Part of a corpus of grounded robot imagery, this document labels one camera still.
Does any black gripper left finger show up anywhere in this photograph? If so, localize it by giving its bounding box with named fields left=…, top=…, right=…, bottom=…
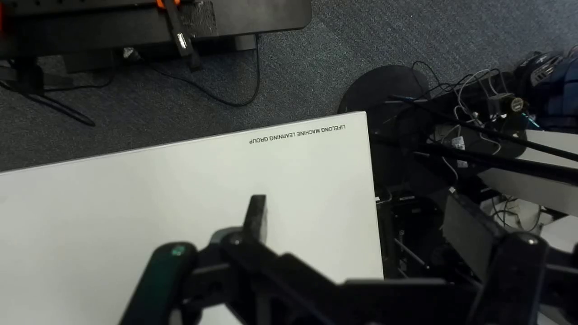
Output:
left=242, top=194, right=267, bottom=240

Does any black camera tripod rig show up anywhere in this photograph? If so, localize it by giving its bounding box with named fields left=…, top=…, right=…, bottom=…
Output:
left=358, top=64, right=578, bottom=279

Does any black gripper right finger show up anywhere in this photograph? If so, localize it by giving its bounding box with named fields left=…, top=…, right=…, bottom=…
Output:
left=468, top=232, right=549, bottom=325

